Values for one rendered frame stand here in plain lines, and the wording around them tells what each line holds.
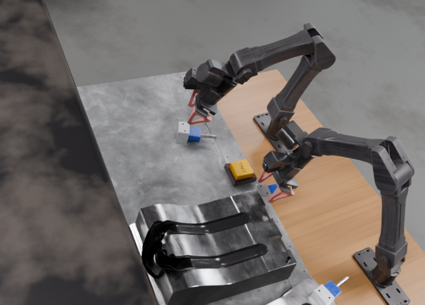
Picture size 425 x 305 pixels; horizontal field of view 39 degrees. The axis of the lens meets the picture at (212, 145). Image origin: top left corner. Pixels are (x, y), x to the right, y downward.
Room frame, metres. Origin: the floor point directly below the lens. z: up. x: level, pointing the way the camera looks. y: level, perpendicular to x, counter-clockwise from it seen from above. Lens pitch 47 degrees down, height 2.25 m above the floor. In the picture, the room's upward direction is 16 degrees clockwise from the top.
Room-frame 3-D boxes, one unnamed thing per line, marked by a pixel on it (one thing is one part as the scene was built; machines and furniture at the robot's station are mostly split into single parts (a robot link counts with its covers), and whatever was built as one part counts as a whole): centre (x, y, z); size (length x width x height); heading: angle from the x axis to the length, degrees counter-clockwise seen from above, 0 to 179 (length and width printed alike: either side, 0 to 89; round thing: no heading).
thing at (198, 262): (0.89, -0.05, 0.92); 0.35 x 0.16 x 0.09; 124
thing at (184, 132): (1.35, 0.06, 0.83); 0.13 x 0.05 x 0.05; 102
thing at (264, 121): (1.47, -0.20, 0.84); 0.20 x 0.07 x 0.08; 40
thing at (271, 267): (0.89, -0.03, 0.87); 0.50 x 0.26 x 0.14; 124
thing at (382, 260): (1.01, -0.57, 0.90); 0.09 x 0.06 x 0.06; 145
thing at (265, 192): (1.20, -0.23, 0.83); 0.13 x 0.05 x 0.05; 123
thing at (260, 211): (1.06, -0.19, 0.87); 0.05 x 0.05 x 0.04; 34
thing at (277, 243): (0.97, -0.25, 0.87); 0.05 x 0.05 x 0.04; 34
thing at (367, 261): (1.01, -0.58, 0.84); 0.20 x 0.07 x 0.08; 40
